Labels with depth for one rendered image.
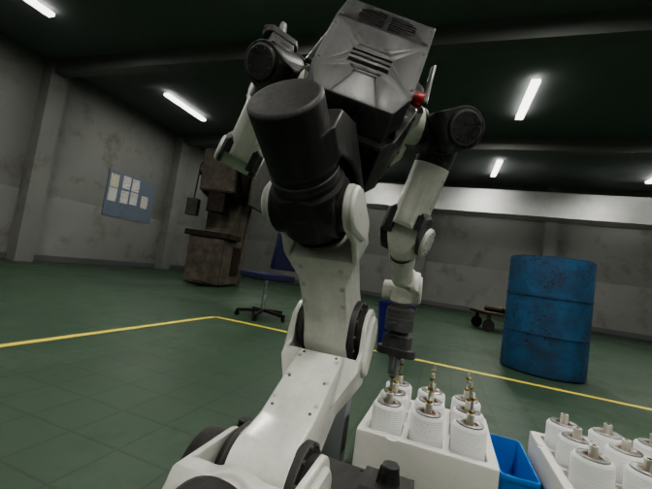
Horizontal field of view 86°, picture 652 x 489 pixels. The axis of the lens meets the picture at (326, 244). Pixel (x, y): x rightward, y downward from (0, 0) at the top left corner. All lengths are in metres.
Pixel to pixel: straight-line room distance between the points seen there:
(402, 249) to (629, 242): 11.35
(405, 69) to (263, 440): 0.70
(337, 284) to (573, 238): 11.17
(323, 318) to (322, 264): 0.14
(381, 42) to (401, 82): 0.10
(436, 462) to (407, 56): 1.02
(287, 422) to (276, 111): 0.51
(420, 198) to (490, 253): 10.43
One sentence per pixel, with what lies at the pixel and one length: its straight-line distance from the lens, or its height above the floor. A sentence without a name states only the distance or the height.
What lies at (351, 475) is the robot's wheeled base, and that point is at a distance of 0.94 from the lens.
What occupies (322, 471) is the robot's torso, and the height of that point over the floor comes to 0.32.
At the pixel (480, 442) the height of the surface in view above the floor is 0.22.
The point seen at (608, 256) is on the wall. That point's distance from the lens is 11.96.
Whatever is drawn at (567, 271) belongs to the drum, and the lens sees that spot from 3.52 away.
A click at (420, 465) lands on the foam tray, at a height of 0.13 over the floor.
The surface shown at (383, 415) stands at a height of 0.22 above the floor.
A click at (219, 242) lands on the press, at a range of 6.96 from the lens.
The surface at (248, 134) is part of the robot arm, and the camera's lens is 0.99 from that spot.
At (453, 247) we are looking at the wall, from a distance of 11.24.
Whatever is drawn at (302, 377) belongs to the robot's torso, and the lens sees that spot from 0.77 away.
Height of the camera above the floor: 0.64
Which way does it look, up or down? 4 degrees up
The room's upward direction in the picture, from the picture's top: 8 degrees clockwise
